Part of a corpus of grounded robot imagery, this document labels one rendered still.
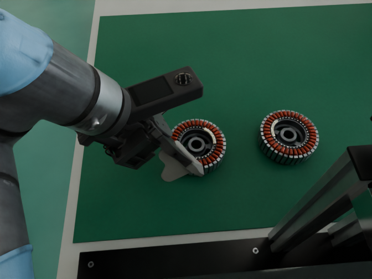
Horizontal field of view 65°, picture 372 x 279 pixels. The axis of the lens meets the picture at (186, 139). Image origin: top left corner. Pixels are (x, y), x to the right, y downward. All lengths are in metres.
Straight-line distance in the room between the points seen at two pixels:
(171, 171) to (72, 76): 0.23
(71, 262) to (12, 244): 0.28
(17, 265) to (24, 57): 0.16
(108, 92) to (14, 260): 0.18
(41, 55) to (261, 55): 0.59
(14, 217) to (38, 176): 1.26
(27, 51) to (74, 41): 1.82
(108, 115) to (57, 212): 1.12
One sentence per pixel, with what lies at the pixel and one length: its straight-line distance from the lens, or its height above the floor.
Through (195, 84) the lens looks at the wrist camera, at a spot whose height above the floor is 0.97.
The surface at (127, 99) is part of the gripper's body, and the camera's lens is 0.37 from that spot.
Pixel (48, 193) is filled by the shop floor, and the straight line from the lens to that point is 1.49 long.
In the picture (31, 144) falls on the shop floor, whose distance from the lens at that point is 1.66.
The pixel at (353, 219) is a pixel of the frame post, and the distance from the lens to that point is 0.49.
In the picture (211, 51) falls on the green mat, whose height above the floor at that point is 0.75.
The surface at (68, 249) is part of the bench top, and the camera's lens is 0.56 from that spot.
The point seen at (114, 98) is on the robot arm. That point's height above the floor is 1.01.
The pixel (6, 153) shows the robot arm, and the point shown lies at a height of 1.01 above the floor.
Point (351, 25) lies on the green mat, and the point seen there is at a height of 0.75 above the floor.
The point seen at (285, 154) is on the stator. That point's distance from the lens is 0.58.
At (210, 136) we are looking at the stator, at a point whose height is 0.78.
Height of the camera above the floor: 1.26
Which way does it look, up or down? 58 degrees down
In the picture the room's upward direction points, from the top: straight up
